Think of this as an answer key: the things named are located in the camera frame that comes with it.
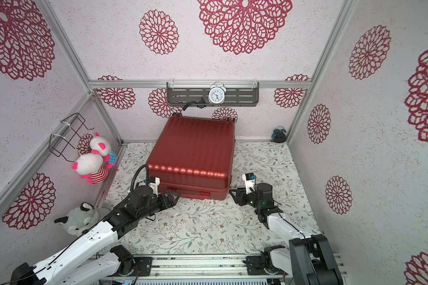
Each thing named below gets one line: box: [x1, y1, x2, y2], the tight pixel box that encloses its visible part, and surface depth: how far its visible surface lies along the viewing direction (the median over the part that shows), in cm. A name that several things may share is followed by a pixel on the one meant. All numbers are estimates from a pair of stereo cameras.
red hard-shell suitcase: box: [146, 114, 236, 201], surface depth 84 cm
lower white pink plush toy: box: [71, 152, 109, 185], surface depth 87 cm
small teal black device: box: [271, 125, 287, 144], surface depth 120 cm
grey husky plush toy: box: [54, 201, 113, 236], surface depth 69 cm
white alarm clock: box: [208, 80, 227, 104], surface depth 92 cm
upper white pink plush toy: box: [89, 132, 118, 170], surface depth 95 cm
